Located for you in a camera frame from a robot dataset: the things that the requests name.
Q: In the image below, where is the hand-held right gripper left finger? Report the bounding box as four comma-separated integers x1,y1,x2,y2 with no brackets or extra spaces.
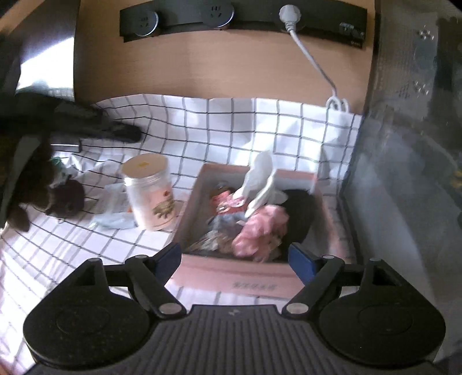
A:
72,242,186,320

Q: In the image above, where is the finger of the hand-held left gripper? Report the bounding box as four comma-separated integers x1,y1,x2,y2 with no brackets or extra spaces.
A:
54,100,111,121
76,118,142,144

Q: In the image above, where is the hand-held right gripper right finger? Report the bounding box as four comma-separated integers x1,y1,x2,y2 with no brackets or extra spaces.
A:
283,242,401,320

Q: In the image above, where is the pink cloth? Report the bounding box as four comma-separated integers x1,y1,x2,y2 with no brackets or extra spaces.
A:
231,205,290,262

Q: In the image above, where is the grey patterned cloth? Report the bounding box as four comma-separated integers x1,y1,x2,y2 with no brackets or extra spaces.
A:
188,211,246,255

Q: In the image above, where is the dark brown plush bear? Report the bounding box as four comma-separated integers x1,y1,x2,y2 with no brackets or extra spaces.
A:
5,139,86,231

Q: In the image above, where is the pink cardboard box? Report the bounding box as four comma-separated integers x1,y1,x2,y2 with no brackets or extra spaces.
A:
169,164,358,300

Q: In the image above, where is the red pink fabric item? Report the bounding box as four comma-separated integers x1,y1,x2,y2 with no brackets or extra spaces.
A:
211,191,247,216

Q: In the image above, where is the white plush toy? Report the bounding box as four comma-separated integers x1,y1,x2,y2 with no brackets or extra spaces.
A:
231,149,286,219

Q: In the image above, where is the clear plastic jar flower label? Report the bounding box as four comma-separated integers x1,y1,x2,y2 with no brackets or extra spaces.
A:
121,153,177,232

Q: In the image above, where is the white checkered tablecloth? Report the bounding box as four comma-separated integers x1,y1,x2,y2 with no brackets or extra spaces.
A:
0,93,363,375

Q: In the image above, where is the black power strip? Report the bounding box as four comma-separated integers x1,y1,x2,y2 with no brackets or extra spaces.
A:
120,0,368,49

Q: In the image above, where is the dark glass computer case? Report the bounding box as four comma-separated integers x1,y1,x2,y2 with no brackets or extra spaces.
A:
339,0,462,365

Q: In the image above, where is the white cord bundle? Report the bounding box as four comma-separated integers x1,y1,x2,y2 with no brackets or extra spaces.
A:
326,96,349,112

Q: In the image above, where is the white power cable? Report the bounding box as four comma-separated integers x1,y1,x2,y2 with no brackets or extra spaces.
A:
280,4,340,100

